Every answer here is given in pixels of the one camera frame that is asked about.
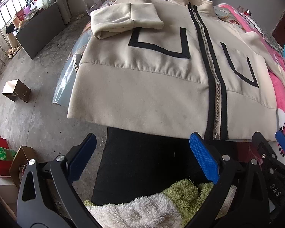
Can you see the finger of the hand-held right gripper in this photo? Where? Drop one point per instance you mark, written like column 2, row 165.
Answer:
column 283, row 141
column 263, row 147

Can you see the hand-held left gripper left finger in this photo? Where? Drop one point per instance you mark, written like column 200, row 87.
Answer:
column 83, row 158

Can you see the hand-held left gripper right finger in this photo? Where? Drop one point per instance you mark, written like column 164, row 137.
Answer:
column 204, row 158

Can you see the beige zip jacket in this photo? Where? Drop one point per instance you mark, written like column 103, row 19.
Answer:
column 144, row 87

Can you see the pink floral blanket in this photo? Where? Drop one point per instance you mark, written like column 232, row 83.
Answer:
column 279, row 92

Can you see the person's black clothing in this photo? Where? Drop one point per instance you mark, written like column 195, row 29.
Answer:
column 142, row 163

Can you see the open cardboard box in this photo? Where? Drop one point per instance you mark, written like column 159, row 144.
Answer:
column 18, row 163

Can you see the person's fluffy green white garment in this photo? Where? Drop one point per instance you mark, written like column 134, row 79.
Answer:
column 144, row 209

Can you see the green plastic bottle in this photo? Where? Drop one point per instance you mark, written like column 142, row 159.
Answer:
column 1, row 154

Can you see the small cardboard box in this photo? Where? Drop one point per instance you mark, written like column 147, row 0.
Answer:
column 16, row 91

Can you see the silver sequined cushion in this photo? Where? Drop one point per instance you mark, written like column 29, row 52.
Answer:
column 263, row 32

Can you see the brown door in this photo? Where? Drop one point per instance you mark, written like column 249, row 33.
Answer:
column 281, row 28

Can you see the dark grey cabinet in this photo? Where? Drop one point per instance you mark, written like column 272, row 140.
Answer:
column 40, row 33

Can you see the small red bottle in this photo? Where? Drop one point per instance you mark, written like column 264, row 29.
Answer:
column 247, row 11

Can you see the translucent plastic bag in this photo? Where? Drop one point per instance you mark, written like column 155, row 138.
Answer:
column 92, row 4

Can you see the red gift box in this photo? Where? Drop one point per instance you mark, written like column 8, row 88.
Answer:
column 19, row 14

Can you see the grey curtain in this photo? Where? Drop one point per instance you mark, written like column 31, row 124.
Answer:
column 59, row 0

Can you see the white plastic bag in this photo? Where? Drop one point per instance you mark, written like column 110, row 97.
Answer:
column 38, row 2

